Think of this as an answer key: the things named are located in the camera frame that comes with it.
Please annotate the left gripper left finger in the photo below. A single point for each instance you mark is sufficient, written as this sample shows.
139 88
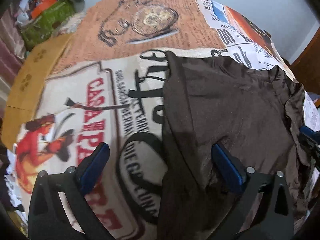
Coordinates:
47 218

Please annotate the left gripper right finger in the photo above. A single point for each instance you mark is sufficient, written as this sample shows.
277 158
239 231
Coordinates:
274 217

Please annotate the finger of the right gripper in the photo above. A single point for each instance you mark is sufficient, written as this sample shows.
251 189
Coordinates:
309 139

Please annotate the dark brown small garment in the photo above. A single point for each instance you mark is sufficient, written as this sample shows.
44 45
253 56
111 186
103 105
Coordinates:
255 114

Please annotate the brown wooden door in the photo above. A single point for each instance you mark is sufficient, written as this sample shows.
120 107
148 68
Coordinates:
306 67

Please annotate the printed newspaper-pattern bed cover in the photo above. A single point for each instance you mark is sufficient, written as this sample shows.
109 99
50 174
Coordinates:
108 87

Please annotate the striped maroon curtain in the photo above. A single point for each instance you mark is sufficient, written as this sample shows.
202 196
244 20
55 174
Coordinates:
12 54

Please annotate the green fabric storage bag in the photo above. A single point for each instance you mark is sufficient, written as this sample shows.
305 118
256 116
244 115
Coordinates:
40 29

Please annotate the orange box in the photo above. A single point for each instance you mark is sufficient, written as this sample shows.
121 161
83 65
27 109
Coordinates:
42 7

